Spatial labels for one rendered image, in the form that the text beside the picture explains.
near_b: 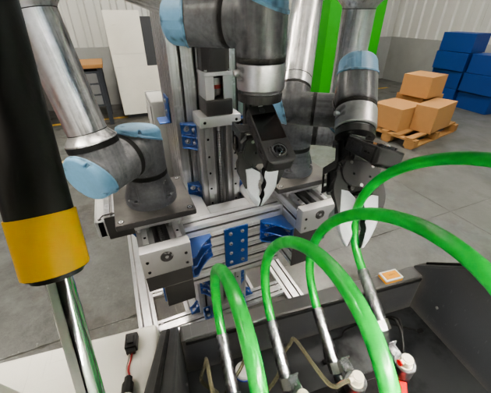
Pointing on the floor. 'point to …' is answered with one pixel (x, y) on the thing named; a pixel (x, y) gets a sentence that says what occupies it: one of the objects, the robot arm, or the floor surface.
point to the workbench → (97, 83)
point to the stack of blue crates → (472, 72)
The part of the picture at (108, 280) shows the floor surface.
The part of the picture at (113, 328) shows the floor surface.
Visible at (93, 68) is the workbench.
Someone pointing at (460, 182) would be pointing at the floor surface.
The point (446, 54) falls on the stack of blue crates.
